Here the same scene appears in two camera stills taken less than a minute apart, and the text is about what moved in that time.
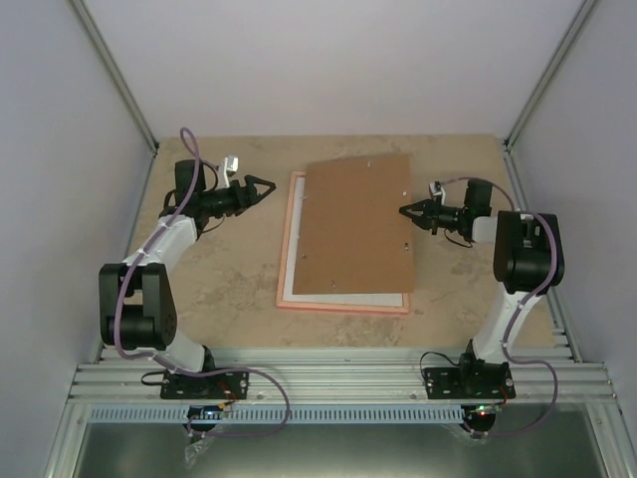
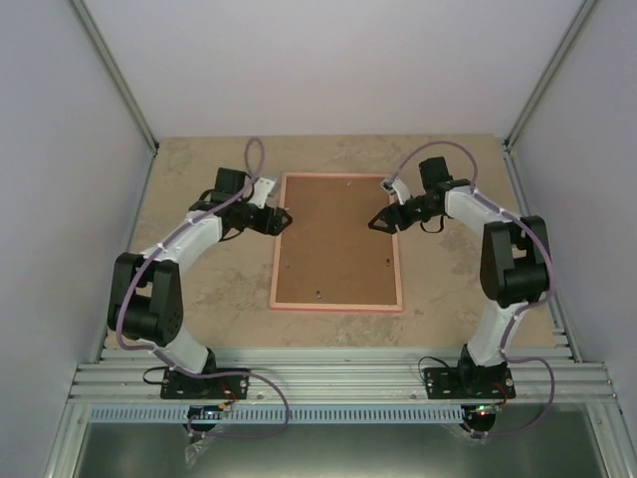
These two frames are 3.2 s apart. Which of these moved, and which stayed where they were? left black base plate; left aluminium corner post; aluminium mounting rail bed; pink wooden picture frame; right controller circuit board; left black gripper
Moved: pink wooden picture frame; left black gripper
Stayed: right controller circuit board; left black base plate; aluminium mounting rail bed; left aluminium corner post
